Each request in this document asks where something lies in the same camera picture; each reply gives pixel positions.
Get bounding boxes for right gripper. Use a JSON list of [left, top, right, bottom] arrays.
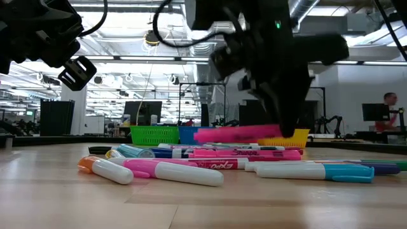
[[184, 0, 350, 138]]

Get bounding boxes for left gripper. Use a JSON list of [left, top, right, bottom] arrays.
[[0, 0, 98, 92]]

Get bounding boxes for pink Sharpie highlighter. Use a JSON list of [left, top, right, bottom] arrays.
[[190, 148, 302, 162], [193, 124, 284, 144]]

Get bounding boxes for white marker blue cap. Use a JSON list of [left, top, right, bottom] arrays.
[[255, 162, 376, 184]]

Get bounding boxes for white marker yellow cap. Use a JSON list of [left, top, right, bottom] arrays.
[[104, 149, 127, 159]]

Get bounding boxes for blue Sharpie highlighter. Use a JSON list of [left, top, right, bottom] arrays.
[[116, 143, 156, 159]]

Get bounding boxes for dark blue Expo marker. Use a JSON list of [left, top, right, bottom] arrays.
[[149, 147, 195, 159]]

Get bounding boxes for white marker pink cap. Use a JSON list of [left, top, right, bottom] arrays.
[[121, 158, 224, 188], [107, 156, 200, 169]]

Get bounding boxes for purple fine-tip marker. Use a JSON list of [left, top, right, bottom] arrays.
[[346, 161, 402, 176]]

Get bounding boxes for green fine-tip marker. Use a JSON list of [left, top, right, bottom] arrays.
[[317, 158, 407, 172]]

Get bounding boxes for black monitor on arm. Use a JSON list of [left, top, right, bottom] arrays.
[[361, 102, 391, 122]]

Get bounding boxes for black partition panel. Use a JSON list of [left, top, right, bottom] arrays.
[[39, 99, 76, 137]]

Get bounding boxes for yellow plastic basket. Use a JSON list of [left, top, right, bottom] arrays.
[[256, 128, 311, 149]]

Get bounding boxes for long ceiling light strip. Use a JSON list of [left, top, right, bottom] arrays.
[[71, 55, 210, 62]]

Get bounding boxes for dark desk monitor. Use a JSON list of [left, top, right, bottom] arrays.
[[123, 101, 163, 127]]

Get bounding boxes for narrow black panel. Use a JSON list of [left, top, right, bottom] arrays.
[[200, 103, 210, 127]]

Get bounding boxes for green plastic basket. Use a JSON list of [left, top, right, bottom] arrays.
[[129, 125, 181, 147]]

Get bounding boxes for dark desk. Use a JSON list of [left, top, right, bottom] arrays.
[[354, 129, 407, 144]]

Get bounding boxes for blue plastic basket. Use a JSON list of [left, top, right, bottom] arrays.
[[177, 126, 200, 146]]

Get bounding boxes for black wall panel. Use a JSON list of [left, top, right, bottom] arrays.
[[238, 99, 270, 127]]

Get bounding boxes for black metal rig frame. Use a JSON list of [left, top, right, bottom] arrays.
[[308, 86, 327, 134]]

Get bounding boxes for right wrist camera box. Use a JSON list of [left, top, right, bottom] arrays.
[[209, 43, 246, 82]]

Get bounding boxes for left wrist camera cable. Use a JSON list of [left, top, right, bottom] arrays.
[[78, 0, 109, 38]]

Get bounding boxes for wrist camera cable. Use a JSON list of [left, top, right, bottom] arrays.
[[78, 0, 109, 38], [151, 0, 238, 49]]

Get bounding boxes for yellow ceiling cord reel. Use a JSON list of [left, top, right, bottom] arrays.
[[144, 30, 160, 47]]

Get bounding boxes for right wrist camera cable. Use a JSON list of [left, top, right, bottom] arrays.
[[151, 0, 238, 49]]

